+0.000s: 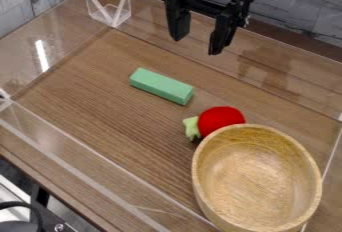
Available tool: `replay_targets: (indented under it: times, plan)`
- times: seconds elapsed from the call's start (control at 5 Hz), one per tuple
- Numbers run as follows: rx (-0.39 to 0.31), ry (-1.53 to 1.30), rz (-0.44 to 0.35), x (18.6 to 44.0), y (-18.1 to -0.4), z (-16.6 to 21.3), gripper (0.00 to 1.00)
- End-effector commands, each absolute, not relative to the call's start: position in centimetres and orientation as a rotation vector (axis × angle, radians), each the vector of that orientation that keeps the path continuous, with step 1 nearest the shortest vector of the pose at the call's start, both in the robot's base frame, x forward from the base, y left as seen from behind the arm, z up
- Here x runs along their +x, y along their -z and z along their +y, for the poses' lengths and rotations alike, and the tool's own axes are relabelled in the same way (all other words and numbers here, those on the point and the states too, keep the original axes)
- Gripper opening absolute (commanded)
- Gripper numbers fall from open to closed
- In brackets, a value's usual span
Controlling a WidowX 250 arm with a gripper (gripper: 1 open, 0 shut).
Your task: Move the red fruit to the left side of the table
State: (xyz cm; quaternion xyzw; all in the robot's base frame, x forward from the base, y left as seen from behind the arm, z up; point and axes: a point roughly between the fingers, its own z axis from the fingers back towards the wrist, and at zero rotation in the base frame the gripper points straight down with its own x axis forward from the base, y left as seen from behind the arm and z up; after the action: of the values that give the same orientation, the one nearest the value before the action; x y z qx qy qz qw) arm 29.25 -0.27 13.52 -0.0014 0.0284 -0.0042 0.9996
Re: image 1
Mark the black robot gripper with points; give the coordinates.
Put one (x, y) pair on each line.
(229, 11)

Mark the red plush strawberry fruit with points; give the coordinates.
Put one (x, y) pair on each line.
(210, 120)

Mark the light wooden bowl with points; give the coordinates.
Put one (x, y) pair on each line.
(257, 181)

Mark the green rectangular foam block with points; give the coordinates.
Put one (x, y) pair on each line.
(162, 86)

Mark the clear acrylic corner bracket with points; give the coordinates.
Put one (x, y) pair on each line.
(110, 14)

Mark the clear acrylic enclosure wall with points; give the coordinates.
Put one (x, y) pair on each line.
(104, 145)

